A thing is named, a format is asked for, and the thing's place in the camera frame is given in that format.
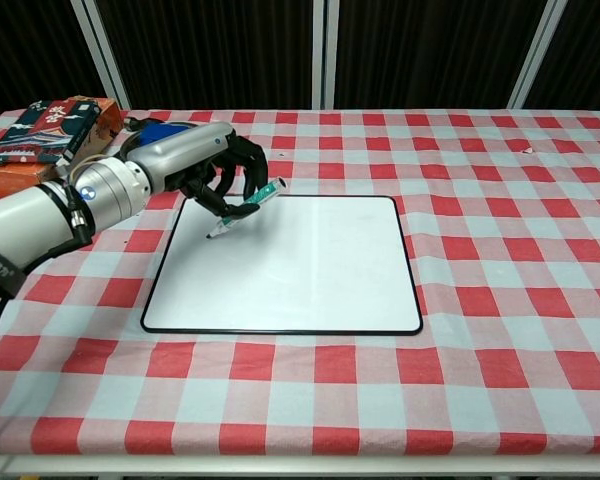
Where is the stainless steel bowl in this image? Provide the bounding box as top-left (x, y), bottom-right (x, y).
top-left (119, 121), bottom-right (201, 162)

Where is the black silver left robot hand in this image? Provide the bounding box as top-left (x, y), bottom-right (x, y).
top-left (126, 121), bottom-right (271, 218)

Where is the white frame post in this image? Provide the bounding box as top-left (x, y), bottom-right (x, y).
top-left (507, 0), bottom-right (567, 110)
top-left (310, 0), bottom-right (337, 111)
top-left (81, 0), bottom-right (132, 110)

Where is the red white checked tablecloth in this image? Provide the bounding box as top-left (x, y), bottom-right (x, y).
top-left (0, 108), bottom-right (600, 457)

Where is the dark printed carton box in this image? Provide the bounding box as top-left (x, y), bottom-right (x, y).
top-left (0, 96), bottom-right (104, 169)

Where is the white board with black rim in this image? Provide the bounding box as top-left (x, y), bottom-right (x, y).
top-left (139, 193), bottom-right (424, 335)

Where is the blue block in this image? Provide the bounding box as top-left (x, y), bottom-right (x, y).
top-left (138, 123), bottom-right (189, 148)

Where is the orange cardboard box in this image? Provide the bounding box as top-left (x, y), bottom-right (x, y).
top-left (0, 98), bottom-right (123, 199)

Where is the green whiteboard marker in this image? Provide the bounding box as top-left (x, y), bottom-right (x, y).
top-left (206, 176), bottom-right (287, 240)

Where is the dark ribbed curtain panel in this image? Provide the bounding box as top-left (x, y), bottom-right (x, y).
top-left (522, 0), bottom-right (600, 112)
top-left (332, 0), bottom-right (551, 111)
top-left (95, 0), bottom-right (316, 111)
top-left (0, 0), bottom-right (106, 119)

